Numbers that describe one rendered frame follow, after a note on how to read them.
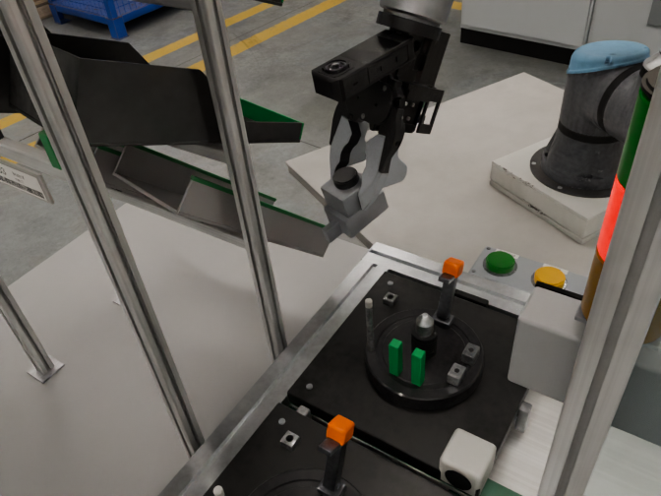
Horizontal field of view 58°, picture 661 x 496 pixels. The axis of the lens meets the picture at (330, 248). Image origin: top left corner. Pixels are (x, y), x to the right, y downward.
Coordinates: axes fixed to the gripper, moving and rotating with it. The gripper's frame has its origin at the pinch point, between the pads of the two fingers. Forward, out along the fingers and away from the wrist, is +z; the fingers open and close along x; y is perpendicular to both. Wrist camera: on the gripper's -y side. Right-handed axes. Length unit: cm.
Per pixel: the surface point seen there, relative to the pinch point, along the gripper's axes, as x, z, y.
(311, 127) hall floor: 193, 44, 158
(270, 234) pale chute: 6.5, 8.6, -4.3
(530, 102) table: 31, -10, 83
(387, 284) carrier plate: -0.9, 13.6, 11.9
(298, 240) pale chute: 7.3, 10.2, 1.2
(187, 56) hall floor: 334, 40, 157
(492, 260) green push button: -7.5, 7.4, 24.6
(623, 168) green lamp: -35.0, -15.9, -16.7
